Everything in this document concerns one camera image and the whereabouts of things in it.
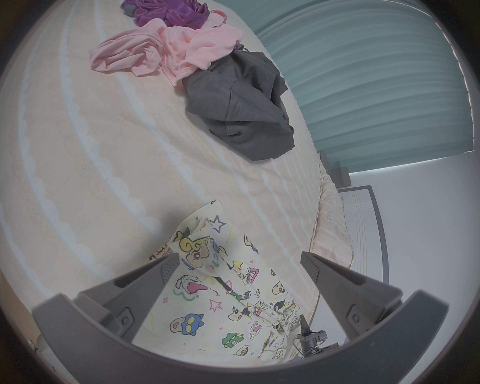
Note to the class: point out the pink garment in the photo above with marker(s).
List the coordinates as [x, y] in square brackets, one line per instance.
[176, 45]

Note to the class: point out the pale pink striped pillow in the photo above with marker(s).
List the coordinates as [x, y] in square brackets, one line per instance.
[333, 232]

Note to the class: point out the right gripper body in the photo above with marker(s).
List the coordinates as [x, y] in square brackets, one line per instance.
[311, 341]

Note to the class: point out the white printed pyjama top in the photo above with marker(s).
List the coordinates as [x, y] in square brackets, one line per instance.
[210, 300]

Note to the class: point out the purple satin garment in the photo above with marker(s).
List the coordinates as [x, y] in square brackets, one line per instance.
[165, 13]

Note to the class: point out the grey bedside table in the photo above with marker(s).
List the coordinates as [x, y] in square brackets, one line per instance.
[339, 176]

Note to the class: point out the bed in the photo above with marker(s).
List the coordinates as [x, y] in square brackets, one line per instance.
[112, 150]

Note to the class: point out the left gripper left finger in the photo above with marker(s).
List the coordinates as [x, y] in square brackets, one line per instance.
[127, 296]

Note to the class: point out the black garment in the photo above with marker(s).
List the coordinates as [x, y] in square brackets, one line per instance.
[240, 112]

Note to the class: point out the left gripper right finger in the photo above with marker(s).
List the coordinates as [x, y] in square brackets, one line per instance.
[352, 296]

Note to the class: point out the blue-green curtain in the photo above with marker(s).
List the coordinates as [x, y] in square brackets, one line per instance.
[318, 15]
[375, 93]

